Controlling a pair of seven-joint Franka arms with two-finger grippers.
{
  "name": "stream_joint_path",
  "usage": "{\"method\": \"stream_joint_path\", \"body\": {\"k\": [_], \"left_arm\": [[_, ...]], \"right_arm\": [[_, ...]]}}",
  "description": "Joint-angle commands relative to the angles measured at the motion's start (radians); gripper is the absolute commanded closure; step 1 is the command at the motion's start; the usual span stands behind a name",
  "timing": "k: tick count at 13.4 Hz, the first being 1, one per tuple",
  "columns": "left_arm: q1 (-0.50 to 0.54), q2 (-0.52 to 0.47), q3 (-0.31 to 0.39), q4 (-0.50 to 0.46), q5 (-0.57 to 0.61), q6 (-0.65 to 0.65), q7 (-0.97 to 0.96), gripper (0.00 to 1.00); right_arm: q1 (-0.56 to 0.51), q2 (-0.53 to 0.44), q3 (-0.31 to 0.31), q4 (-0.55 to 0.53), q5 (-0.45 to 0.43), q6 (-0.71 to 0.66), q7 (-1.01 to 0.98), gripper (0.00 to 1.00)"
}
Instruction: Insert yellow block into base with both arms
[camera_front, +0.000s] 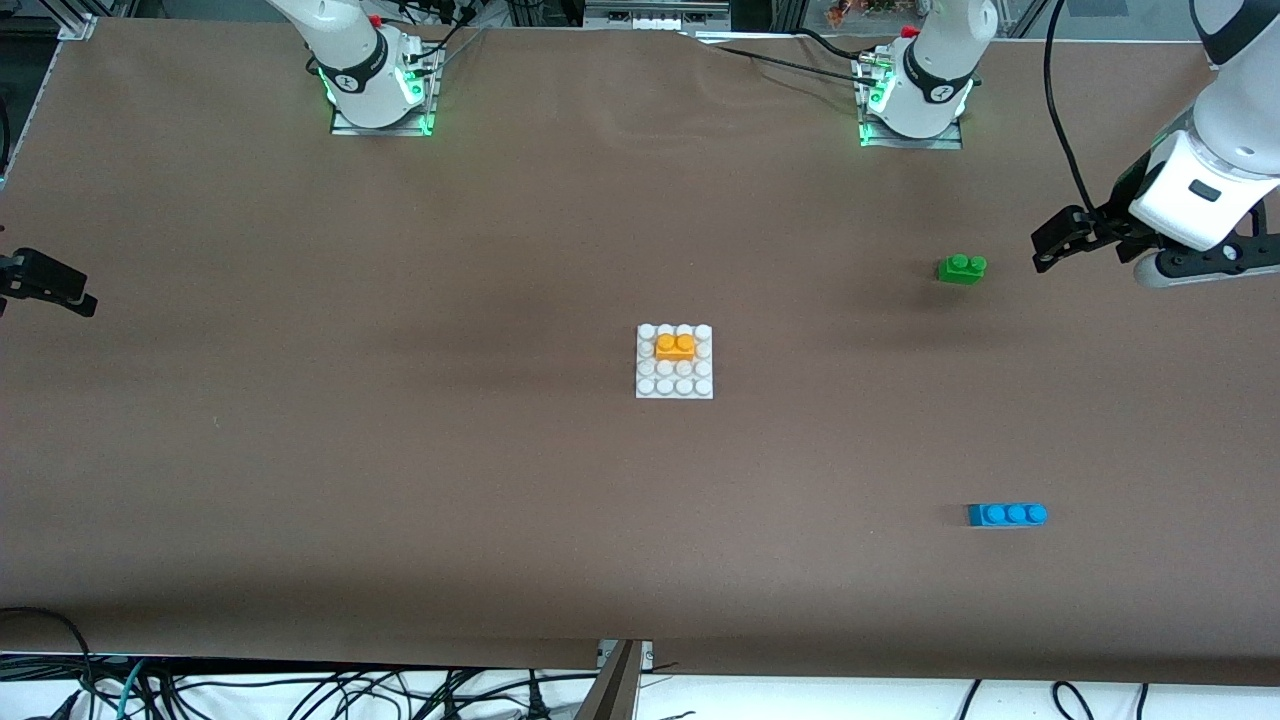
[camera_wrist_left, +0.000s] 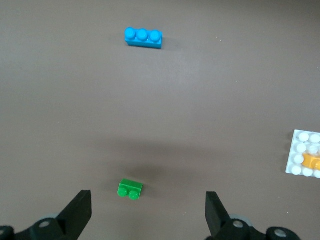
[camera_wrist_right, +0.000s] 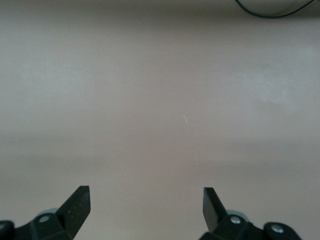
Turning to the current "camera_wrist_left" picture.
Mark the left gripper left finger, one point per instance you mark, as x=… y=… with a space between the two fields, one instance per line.
x=72 y=215

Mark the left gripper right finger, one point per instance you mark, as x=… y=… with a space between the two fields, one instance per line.
x=220 y=222

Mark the white studded base plate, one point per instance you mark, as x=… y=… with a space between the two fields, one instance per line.
x=297 y=160

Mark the yellow two-stud block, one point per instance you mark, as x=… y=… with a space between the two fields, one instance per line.
x=311 y=161

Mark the green two-stud block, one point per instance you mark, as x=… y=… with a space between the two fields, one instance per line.
x=130 y=188

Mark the blue three-stud block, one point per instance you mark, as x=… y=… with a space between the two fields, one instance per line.
x=143 y=40

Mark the brown table cover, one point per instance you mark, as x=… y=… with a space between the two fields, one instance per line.
x=175 y=100

